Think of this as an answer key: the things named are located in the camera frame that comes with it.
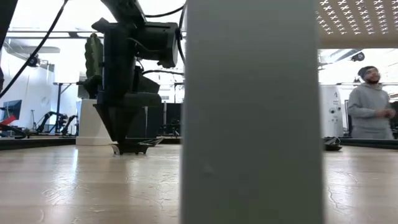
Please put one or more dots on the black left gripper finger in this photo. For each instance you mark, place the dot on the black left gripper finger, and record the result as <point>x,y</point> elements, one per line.
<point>124,124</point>

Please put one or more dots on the black background robot arm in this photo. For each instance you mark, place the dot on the black background robot arm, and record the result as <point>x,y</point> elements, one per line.
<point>46,118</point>
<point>70,121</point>

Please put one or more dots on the green cactus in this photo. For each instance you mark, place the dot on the green cactus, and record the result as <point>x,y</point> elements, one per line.
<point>93,56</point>

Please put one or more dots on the white planter pot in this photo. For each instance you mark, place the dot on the white planter pot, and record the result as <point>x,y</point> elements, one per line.
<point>88,124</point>

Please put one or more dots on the black ceiling spotlight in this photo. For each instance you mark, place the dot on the black ceiling spotlight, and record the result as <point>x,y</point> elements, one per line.
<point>34,61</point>
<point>358,57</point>

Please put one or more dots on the black curved object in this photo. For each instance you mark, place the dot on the black curved object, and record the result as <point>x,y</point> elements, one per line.
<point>15,132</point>

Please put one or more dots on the computer monitor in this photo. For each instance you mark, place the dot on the computer monitor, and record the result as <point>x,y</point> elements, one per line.
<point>13,109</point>

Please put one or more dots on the red object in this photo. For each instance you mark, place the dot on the red object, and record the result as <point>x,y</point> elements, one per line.
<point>7,120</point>

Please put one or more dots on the white perforated metal tray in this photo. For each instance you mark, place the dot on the white perforated metal tray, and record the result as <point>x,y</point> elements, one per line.
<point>252,109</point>

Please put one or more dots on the white cylindrical kiosk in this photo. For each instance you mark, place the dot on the white cylindrical kiosk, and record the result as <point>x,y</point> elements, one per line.
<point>331,105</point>

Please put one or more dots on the person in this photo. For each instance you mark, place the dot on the person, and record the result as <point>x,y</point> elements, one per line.
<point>367,105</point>

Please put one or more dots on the wooden work table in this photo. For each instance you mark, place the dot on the wooden work table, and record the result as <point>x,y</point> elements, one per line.
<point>367,143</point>

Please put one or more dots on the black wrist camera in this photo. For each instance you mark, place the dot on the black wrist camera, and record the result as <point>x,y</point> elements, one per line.
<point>158,43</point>

